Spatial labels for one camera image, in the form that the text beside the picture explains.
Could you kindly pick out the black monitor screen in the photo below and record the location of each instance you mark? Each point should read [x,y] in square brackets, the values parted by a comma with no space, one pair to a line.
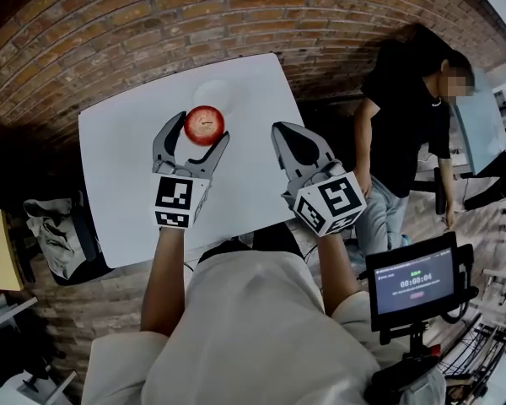
[413,283]

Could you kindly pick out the black monitor mount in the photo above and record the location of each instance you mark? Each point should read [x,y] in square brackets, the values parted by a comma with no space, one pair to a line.
[413,352]

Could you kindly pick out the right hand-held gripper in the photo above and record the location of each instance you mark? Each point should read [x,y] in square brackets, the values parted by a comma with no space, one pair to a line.
[337,201]

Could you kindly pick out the white plate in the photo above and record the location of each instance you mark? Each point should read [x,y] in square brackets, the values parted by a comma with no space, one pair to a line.
[213,93]

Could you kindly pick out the light blue table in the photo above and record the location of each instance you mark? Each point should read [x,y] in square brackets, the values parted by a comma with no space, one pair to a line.
[480,133]

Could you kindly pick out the person's right forearm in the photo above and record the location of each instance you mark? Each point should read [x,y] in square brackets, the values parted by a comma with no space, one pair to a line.
[337,277]

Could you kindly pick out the person's left forearm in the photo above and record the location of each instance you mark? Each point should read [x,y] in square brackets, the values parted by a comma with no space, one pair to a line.
[162,281]

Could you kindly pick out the red apple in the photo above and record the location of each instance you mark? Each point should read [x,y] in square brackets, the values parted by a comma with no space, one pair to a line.
[204,125]

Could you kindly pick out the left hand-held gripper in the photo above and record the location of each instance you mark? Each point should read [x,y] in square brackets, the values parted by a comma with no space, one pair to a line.
[173,196]

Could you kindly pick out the person's white shirt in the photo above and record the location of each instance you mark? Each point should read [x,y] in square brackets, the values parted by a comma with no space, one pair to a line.
[253,344]

